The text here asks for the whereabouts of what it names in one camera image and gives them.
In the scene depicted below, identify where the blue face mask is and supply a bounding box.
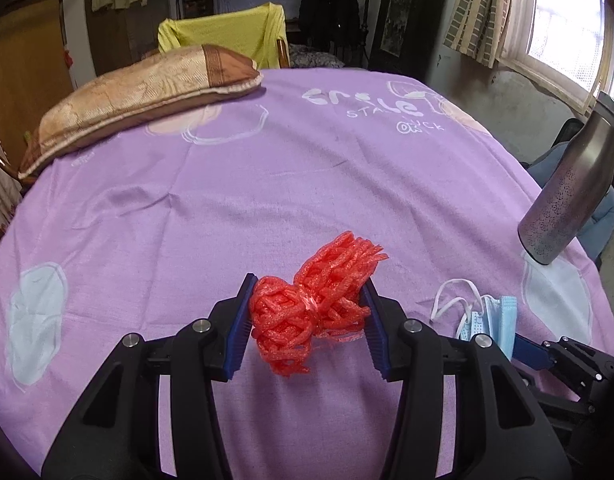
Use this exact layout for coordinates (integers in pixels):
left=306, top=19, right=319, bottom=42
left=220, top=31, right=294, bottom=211
left=429, top=278, right=519, bottom=360

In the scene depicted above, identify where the brown gold pillow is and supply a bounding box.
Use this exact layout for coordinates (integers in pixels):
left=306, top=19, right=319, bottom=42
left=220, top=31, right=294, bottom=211
left=18, top=44, right=263, bottom=180

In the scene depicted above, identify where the silver metal bottle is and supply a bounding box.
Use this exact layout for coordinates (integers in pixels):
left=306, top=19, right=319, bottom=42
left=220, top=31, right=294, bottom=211
left=516, top=91, right=614, bottom=267

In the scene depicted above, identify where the red foam fruit net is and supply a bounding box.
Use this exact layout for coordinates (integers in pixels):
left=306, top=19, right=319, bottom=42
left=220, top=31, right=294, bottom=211
left=249, top=231, right=388, bottom=377

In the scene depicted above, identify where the striped window curtain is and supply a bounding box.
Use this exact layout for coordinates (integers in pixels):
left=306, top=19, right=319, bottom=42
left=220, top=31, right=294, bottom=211
left=444, top=0, right=511, bottom=68

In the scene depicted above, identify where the yellow cloth covered chair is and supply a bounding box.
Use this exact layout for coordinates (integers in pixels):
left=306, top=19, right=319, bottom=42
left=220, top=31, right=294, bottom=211
left=157, top=2, right=291, bottom=68

